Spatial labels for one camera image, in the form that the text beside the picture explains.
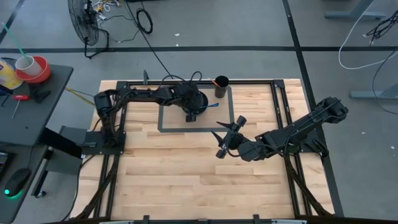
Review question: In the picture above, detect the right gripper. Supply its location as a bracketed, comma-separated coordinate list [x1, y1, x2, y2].
[210, 114, 248, 159]

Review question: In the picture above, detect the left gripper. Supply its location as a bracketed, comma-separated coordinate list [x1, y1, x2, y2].
[173, 81, 210, 123]

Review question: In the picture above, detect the tall black cup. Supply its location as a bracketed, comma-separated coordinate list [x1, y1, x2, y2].
[214, 75, 230, 99]

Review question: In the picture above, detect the black bowl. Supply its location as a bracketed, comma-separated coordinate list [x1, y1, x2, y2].
[180, 90, 210, 116]

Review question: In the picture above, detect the beige mat with grey border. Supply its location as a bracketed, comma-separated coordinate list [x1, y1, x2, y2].
[157, 85, 236, 134]

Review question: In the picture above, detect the black floor fan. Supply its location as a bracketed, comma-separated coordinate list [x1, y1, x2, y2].
[67, 0, 110, 59]

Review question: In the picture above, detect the red plastic bowl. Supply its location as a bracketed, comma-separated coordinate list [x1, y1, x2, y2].
[14, 55, 52, 84]

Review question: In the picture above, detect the small black clamp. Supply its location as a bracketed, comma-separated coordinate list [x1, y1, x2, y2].
[28, 83, 52, 104]

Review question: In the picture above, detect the grey desk foot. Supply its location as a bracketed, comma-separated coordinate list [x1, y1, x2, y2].
[325, 0, 388, 21]
[350, 82, 398, 100]

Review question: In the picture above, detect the dark grey side table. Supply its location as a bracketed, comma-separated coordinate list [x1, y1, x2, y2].
[0, 57, 75, 224]

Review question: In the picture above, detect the white paper cup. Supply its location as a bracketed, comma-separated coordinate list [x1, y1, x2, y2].
[14, 55, 43, 77]

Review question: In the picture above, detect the yellow container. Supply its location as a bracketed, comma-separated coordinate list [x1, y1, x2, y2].
[0, 58, 24, 91]

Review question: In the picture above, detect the green straw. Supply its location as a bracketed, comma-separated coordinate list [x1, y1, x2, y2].
[1, 22, 32, 63]

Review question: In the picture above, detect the black computer mouse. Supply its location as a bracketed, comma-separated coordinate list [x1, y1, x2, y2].
[4, 167, 32, 198]

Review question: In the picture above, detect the long black floor cable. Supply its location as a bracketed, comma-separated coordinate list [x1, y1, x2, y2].
[124, 0, 174, 80]

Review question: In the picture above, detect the black aluminium table frame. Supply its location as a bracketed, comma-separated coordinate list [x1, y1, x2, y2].
[71, 79, 336, 224]

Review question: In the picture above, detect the black cable coil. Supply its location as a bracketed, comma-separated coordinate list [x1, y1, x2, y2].
[136, 7, 154, 35]

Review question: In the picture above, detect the yellow floor cable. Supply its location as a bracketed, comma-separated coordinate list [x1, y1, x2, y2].
[64, 86, 98, 107]

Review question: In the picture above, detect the white cable bundle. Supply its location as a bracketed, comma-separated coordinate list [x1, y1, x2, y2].
[91, 0, 123, 14]

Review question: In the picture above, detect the white floor cable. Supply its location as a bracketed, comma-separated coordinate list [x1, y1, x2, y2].
[338, 0, 398, 71]

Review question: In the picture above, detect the thin black floor cable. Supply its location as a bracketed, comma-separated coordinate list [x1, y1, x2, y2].
[371, 51, 398, 116]

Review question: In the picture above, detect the red-handled tool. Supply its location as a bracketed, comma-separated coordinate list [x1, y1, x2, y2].
[11, 94, 30, 120]

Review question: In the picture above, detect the black cable bundle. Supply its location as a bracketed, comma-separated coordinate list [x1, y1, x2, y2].
[366, 9, 398, 40]

